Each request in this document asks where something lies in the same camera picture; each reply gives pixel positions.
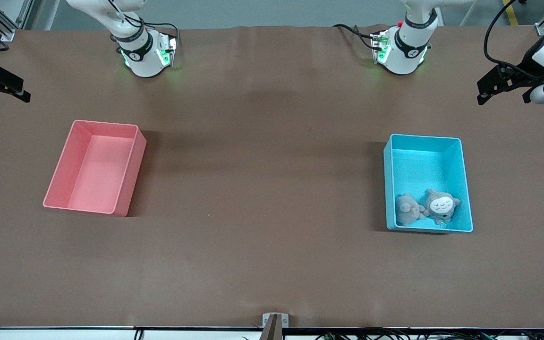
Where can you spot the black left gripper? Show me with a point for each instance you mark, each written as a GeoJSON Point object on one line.
{"type": "Point", "coordinates": [526, 69]}

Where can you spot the grey plush Totoro toy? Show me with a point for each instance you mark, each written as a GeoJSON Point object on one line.
{"type": "Point", "coordinates": [442, 204]}
{"type": "Point", "coordinates": [409, 210]}

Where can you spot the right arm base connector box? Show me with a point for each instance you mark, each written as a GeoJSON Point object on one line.
{"type": "Point", "coordinates": [165, 52]}

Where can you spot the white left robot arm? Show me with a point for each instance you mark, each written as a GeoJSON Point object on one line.
{"type": "Point", "coordinates": [409, 52]}

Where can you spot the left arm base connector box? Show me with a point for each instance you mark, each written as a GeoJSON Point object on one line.
{"type": "Point", "coordinates": [379, 47]}

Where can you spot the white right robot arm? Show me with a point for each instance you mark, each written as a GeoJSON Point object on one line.
{"type": "Point", "coordinates": [140, 56]}

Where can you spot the blue plastic box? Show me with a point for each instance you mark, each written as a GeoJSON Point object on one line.
{"type": "Point", "coordinates": [423, 165]}

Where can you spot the pink plastic box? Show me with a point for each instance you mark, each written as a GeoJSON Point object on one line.
{"type": "Point", "coordinates": [92, 184]}

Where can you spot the brown table cover mat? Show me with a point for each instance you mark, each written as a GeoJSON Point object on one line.
{"type": "Point", "coordinates": [272, 259]}

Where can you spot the brown stand pole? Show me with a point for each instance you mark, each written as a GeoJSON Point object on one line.
{"type": "Point", "coordinates": [272, 331]}

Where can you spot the white table edge rail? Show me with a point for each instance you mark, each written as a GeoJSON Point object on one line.
{"type": "Point", "coordinates": [64, 335]}

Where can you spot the silver bracket plate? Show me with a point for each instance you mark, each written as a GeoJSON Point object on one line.
{"type": "Point", "coordinates": [284, 320]}

